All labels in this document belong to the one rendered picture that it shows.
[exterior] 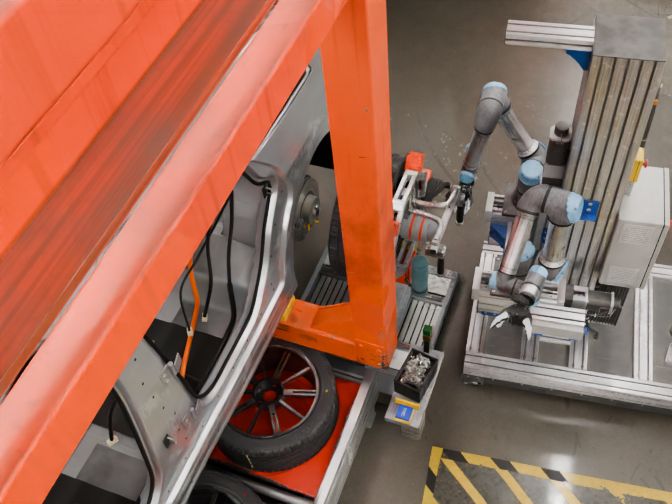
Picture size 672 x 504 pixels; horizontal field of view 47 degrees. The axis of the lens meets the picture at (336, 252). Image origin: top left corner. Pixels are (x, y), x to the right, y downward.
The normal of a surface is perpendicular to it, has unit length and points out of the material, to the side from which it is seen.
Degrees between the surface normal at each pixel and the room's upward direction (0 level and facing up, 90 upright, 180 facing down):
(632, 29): 0
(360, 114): 90
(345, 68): 90
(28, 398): 0
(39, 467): 90
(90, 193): 0
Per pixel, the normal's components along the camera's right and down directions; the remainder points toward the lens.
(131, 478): 0.00, -0.58
